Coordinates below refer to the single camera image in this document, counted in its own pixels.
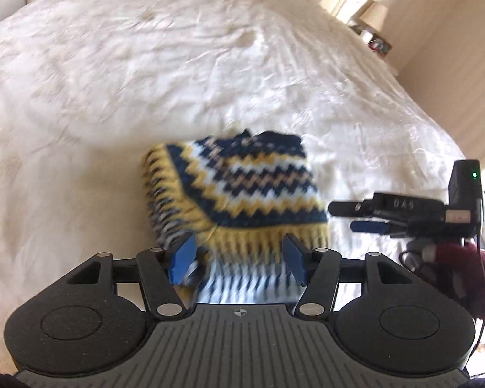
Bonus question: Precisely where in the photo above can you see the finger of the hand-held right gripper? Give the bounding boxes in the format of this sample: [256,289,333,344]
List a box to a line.
[350,219,393,235]
[327,199,373,218]

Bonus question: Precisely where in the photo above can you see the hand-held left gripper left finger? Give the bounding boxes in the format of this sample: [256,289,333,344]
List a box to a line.
[65,233,197,319]

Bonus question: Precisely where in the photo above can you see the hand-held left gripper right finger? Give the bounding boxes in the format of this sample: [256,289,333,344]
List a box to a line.
[282,233,414,318]

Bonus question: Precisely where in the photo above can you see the navy yellow zigzag knit sweater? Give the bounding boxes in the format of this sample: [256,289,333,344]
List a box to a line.
[141,129,332,306]

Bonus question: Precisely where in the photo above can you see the white bedspread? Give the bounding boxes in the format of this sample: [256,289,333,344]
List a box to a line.
[0,0,485,374]

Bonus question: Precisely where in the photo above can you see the cream table lamp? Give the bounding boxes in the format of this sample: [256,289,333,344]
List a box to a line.
[358,0,389,36]

